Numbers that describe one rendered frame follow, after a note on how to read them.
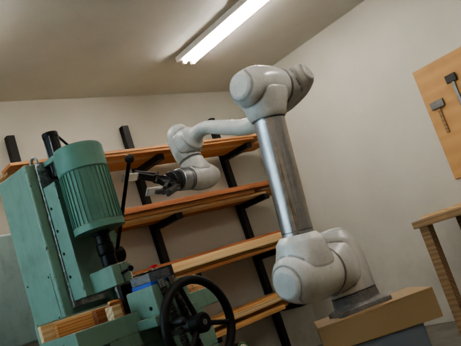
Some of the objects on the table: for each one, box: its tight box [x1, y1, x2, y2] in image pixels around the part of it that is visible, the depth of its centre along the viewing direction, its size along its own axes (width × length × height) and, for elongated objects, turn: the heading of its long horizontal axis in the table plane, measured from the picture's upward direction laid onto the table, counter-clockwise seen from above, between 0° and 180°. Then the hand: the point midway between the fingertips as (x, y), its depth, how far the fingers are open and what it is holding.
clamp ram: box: [118, 283, 132, 313], centre depth 188 cm, size 9×8×9 cm
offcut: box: [105, 303, 123, 321], centre depth 175 cm, size 4×3×4 cm
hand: (136, 185), depth 205 cm, fingers open, 13 cm apart
